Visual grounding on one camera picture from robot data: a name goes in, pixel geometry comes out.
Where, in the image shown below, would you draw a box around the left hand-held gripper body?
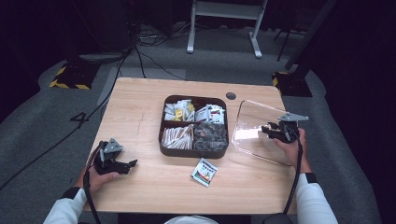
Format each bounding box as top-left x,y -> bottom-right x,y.
92,137 -> 125,175

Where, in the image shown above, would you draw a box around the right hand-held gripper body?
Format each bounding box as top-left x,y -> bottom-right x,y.
270,112 -> 310,145

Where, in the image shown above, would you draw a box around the clear plastic box lid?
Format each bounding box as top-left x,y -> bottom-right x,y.
231,99 -> 301,167

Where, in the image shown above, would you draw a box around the dark brown divided box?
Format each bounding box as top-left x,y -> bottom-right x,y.
158,94 -> 231,160

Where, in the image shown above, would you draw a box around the white green seasoning packet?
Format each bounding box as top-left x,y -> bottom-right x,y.
191,157 -> 219,189

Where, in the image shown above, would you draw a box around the person's right hand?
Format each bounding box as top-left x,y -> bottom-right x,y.
274,128 -> 313,175

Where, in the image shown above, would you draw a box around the person's left hand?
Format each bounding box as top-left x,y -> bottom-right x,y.
74,165 -> 121,194

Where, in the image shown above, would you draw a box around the black yellow striped stand base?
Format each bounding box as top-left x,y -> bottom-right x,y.
49,62 -> 101,91
271,70 -> 313,98

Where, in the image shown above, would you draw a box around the pile of pale stick packets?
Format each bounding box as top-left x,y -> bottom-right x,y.
161,124 -> 194,149

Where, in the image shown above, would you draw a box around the pile of dark packets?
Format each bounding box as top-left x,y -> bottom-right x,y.
192,122 -> 229,152

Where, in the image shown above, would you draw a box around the pile of white red packets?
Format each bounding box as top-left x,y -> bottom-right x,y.
194,104 -> 226,125

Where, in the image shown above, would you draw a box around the pile of white yellow packets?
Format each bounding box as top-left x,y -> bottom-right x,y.
163,99 -> 196,123

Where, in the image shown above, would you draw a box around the black tripod legs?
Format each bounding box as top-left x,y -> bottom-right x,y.
274,27 -> 305,63

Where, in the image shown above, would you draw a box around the grey flat stand foot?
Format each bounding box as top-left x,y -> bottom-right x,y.
78,51 -> 129,65

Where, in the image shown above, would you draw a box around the left hand-held gripper black cable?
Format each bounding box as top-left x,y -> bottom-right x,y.
82,140 -> 106,224

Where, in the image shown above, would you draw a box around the hand-held gripper black cable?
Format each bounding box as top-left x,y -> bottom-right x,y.
281,129 -> 304,216
82,140 -> 106,224

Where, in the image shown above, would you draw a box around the right hand-held gripper black cable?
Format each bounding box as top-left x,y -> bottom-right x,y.
281,129 -> 304,216

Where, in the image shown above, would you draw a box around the long black floor cable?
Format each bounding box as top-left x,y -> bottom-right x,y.
0,46 -> 134,191

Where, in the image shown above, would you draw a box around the black slanted stand post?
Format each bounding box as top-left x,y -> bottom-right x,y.
284,0 -> 339,72

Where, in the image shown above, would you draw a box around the thin black floor cable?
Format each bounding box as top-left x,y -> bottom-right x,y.
134,45 -> 187,81

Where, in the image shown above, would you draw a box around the white metal stand frame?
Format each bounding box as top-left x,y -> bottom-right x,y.
186,0 -> 269,60

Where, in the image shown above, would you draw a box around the tangle of floor cables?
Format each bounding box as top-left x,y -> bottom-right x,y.
135,22 -> 200,48

